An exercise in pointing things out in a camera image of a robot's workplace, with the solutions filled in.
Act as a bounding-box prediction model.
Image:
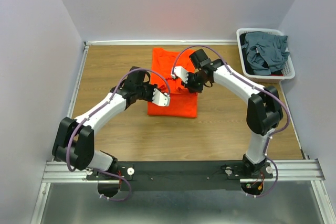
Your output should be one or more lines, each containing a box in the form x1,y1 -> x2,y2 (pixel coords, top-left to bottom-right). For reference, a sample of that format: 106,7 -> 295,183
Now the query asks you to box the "orange t shirt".
148,47 -> 198,118

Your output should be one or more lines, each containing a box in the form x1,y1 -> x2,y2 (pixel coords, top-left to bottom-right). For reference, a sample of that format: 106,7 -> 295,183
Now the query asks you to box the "grey blue t shirt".
239,31 -> 290,76

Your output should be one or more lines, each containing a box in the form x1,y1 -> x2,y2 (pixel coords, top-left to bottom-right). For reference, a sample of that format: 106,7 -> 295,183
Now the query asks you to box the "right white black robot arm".
172,49 -> 283,178

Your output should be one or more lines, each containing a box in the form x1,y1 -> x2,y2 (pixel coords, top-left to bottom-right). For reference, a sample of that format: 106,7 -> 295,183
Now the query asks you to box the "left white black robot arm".
52,67 -> 161,179

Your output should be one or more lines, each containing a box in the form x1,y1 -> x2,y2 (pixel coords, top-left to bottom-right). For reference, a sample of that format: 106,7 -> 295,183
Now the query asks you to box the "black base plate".
86,160 -> 274,193

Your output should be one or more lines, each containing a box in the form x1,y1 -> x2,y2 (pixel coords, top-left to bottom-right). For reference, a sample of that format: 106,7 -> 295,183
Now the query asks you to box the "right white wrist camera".
171,66 -> 188,84

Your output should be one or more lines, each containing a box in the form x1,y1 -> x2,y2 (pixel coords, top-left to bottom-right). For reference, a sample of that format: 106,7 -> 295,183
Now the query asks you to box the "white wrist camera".
152,88 -> 171,107
171,66 -> 188,84

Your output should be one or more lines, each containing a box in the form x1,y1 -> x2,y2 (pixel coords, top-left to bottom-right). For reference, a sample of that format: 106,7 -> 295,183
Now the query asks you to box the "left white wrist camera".
152,88 -> 171,107

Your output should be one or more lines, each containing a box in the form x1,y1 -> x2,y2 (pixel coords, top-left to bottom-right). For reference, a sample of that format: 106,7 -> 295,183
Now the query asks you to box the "aluminium frame rail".
31,159 -> 335,223

